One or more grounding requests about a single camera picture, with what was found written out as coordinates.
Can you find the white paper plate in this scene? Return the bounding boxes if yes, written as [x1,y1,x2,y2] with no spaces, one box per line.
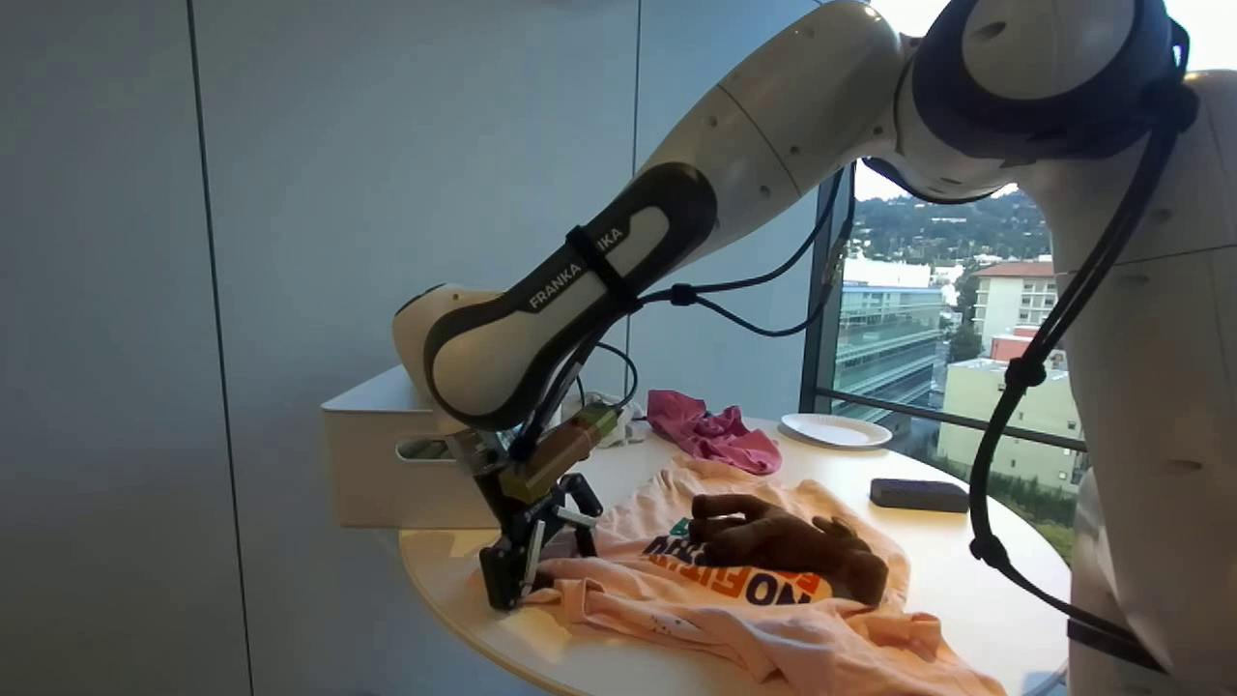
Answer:
[779,408,897,453]

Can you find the white plastic basket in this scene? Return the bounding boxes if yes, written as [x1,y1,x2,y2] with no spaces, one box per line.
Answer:
[318,362,519,535]

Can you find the peach pink printed shirt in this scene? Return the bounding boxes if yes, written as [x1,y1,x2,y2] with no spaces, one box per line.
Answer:
[519,459,1008,696]

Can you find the brown cloth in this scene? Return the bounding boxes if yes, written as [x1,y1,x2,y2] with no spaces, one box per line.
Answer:
[686,492,893,612]

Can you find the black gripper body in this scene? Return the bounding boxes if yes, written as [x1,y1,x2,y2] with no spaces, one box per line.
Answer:
[476,468,607,562]

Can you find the white grey crumpled cloth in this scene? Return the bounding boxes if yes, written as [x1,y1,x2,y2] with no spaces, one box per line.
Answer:
[586,397,649,447]

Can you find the yellow wrist camera mount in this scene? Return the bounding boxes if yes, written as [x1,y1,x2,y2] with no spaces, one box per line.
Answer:
[497,402,628,508]

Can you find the black rectangular eraser block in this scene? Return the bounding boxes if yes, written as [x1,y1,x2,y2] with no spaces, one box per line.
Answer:
[865,474,973,514]

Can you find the thick black robot hose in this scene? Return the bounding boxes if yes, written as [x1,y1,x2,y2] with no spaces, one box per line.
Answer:
[967,50,1203,674]

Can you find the magenta crumpled cloth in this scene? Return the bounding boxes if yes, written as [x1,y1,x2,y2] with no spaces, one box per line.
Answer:
[647,388,787,478]

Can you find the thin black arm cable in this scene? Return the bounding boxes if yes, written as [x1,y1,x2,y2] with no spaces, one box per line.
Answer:
[566,163,857,345]

